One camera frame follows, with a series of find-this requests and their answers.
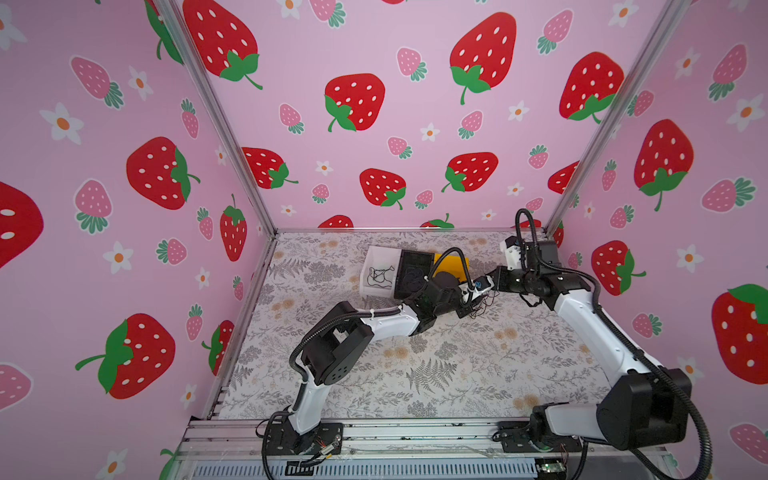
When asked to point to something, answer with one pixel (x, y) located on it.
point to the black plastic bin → (412, 258)
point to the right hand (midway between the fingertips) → (481, 277)
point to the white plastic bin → (380, 257)
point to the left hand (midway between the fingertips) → (485, 289)
